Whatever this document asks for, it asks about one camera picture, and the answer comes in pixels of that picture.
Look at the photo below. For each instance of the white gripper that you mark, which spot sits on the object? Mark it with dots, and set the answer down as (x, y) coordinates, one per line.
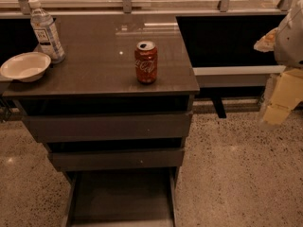
(291, 43)

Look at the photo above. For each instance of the red coke can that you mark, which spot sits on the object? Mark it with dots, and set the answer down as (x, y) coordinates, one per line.
(146, 59)

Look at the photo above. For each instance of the middle grey drawer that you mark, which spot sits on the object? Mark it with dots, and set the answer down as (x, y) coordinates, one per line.
(117, 159)

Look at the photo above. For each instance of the grey drawer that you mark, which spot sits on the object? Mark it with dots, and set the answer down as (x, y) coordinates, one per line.
(79, 128)
(117, 159)

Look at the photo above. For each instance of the dark grey drawer cabinet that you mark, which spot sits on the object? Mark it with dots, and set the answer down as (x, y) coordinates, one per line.
(98, 77)

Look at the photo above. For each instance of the open bottom drawer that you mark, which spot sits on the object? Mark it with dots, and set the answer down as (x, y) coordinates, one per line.
(122, 198)

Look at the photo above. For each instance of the top grey drawer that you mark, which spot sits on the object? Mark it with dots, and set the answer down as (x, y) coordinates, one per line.
(79, 128)

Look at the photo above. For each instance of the clear plastic water bottle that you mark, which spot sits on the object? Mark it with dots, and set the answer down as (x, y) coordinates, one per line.
(46, 32)

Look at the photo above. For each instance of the white bowl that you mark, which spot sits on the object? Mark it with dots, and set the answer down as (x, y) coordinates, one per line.
(26, 67)

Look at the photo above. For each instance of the grey bench rail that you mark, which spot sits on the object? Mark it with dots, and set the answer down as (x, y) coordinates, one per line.
(217, 83)

